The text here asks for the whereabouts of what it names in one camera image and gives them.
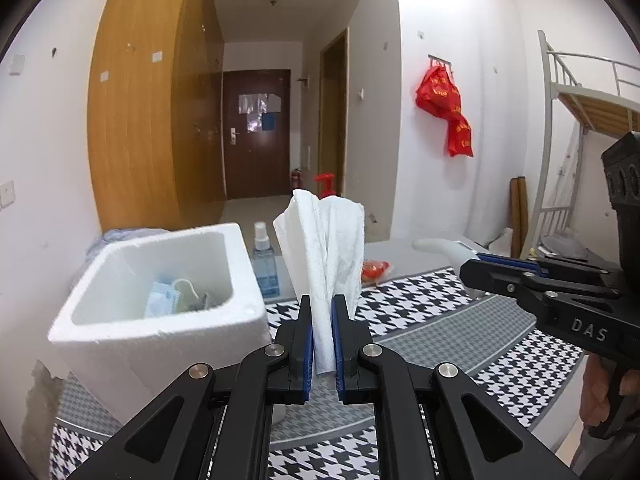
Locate blue face mask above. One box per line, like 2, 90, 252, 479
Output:
144, 281, 177, 318

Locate white tissue paper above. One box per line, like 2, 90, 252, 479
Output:
273, 190, 364, 375

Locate grey sock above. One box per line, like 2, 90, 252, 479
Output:
186, 294, 216, 312

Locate person right hand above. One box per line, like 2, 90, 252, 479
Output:
579, 354, 639, 427

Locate wooden planks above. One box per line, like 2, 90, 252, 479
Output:
509, 177, 528, 258

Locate white remote control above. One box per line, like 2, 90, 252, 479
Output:
412, 238, 480, 268

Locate houndstooth table cloth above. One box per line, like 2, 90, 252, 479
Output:
49, 266, 586, 480

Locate white styrofoam box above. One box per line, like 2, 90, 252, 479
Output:
48, 223, 271, 424

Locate red snack packet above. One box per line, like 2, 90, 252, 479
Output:
361, 260, 390, 284

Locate blue spray bottle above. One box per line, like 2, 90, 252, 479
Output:
252, 221, 280, 298

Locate metal bunk bed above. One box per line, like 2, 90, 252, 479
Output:
522, 32, 639, 261

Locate red hanging bag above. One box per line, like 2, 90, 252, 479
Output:
416, 58, 474, 158

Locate white red pump bottle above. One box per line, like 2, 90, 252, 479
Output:
314, 172, 337, 200

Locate red fire extinguisher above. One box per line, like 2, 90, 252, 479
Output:
291, 168, 302, 192

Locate dark brown entrance door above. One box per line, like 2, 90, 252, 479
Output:
222, 70, 291, 200

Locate wooden wardrobe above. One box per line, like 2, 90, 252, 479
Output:
87, 0, 226, 231

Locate side doorway frame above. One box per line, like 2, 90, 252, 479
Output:
318, 29, 348, 195

